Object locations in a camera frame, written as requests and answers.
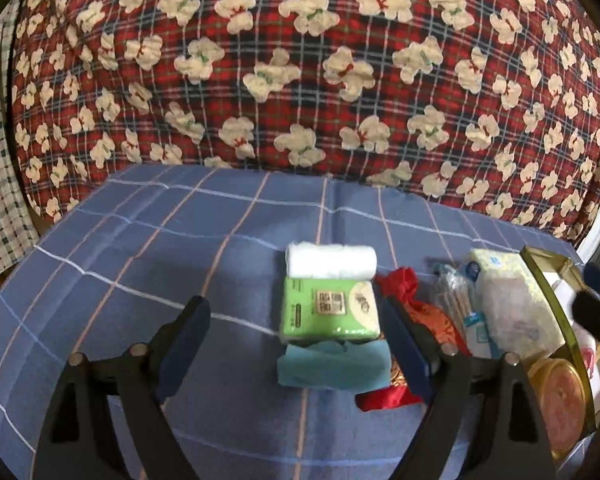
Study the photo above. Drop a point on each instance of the blue plaid bed sheet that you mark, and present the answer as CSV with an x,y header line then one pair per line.
x,y
155,260

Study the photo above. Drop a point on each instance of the white green checkered cloth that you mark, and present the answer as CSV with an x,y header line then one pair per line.
x,y
0,185

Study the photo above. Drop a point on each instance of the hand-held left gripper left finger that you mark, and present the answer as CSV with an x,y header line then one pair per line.
x,y
182,355

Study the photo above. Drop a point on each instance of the white soft tissue packet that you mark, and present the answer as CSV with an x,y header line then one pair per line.
x,y
515,300

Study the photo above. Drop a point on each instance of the green tissue packet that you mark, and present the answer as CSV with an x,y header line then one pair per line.
x,y
325,305

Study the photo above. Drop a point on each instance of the round gold pink tin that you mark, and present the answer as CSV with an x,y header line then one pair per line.
x,y
560,400

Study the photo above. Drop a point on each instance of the cotton swab bag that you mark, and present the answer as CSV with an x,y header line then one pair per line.
x,y
455,300

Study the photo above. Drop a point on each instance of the red gold brocade pouch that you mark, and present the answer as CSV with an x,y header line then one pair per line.
x,y
405,285

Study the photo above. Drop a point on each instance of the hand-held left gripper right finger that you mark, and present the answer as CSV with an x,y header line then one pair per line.
x,y
405,355

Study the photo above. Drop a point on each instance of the red plaid bear-print quilt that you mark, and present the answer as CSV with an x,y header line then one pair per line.
x,y
305,60

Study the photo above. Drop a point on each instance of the teal cloth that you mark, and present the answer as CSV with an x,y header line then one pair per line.
x,y
325,367

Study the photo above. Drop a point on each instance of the gold rectangular tin box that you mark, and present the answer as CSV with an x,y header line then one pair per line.
x,y
555,280

